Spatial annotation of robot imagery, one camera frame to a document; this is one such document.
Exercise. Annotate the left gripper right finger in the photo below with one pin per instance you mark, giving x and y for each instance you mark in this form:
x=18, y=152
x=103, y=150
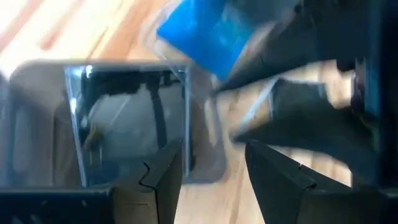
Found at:
x=280, y=193

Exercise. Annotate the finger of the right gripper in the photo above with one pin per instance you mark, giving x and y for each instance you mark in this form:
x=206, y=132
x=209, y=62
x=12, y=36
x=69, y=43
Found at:
x=311, y=124
x=311, y=37

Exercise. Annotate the black jewel case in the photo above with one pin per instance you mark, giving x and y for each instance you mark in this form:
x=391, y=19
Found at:
x=124, y=124

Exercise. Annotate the grey translucent plastic bin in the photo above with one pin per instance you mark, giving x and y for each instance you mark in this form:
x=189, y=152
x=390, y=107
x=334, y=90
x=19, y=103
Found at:
x=37, y=124

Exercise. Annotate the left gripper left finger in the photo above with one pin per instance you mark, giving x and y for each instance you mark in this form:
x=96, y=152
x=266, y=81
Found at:
x=168, y=174

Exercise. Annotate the blue plastic disc case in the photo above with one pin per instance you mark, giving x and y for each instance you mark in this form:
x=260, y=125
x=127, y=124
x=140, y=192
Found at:
x=199, y=34

